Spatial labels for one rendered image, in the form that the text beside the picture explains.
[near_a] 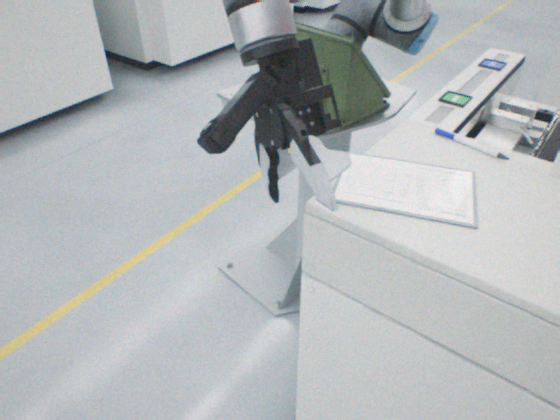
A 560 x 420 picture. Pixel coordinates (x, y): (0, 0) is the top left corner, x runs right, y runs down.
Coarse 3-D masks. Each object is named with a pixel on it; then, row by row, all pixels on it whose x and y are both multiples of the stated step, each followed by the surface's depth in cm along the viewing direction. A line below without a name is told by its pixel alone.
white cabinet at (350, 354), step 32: (320, 288) 74; (320, 320) 79; (352, 320) 73; (384, 320) 68; (320, 352) 84; (352, 352) 78; (384, 352) 72; (416, 352) 68; (448, 352) 64; (320, 384) 90; (352, 384) 83; (384, 384) 77; (416, 384) 72; (448, 384) 67; (480, 384) 63; (512, 384) 60; (320, 416) 98; (352, 416) 89; (384, 416) 82; (416, 416) 76; (448, 416) 71; (480, 416) 66; (512, 416) 62; (544, 416) 58
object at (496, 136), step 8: (488, 128) 102; (496, 128) 102; (480, 136) 99; (488, 136) 99; (496, 136) 99; (504, 136) 99; (512, 136) 99; (520, 136) 99; (496, 144) 97; (504, 144) 97; (512, 144) 97
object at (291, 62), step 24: (264, 48) 50; (288, 48) 51; (312, 48) 54; (288, 72) 53; (312, 72) 54; (288, 96) 51; (312, 96) 53; (264, 120) 54; (312, 120) 54; (336, 120) 54; (264, 144) 57; (288, 144) 54
